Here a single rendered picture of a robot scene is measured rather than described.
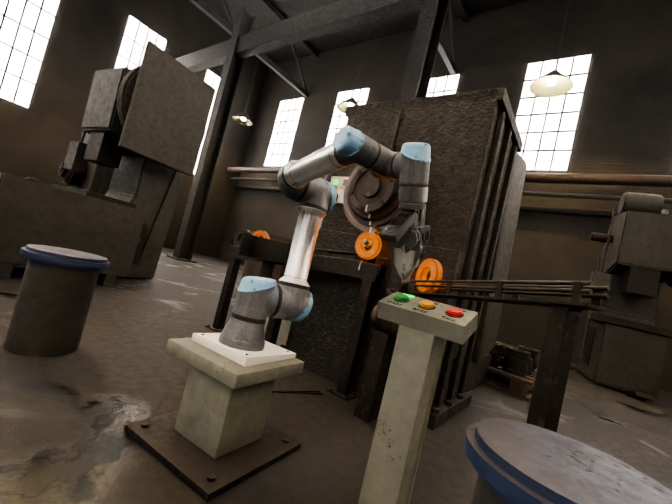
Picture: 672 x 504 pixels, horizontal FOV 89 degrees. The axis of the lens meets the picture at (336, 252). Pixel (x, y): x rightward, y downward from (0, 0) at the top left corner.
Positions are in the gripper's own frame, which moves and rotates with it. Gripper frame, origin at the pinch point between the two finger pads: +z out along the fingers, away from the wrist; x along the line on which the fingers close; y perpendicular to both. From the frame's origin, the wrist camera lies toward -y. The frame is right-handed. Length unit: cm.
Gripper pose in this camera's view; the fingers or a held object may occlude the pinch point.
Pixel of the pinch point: (403, 276)
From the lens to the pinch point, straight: 96.5
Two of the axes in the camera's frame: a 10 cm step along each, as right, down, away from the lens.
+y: 6.2, -1.6, 7.7
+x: -7.8, -1.6, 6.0
